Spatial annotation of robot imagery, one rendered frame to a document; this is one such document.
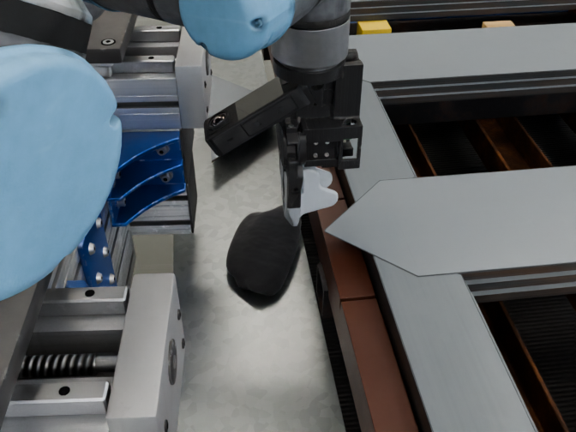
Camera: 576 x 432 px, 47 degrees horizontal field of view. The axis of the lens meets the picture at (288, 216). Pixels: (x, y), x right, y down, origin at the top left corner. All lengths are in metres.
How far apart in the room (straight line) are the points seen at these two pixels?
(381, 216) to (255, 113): 0.23
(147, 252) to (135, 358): 1.59
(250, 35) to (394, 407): 0.37
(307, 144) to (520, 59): 0.62
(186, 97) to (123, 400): 0.48
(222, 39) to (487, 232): 0.44
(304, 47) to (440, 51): 0.62
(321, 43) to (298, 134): 0.10
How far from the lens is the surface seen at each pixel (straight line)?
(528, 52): 1.27
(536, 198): 0.90
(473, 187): 0.89
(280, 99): 0.67
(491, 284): 0.78
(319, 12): 0.62
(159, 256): 2.05
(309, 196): 0.74
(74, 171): 0.31
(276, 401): 0.84
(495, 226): 0.84
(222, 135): 0.68
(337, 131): 0.68
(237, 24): 0.50
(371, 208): 0.83
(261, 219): 1.04
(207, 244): 1.04
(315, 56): 0.63
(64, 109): 0.29
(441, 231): 0.81
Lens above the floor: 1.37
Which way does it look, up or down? 39 degrees down
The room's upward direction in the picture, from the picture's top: straight up
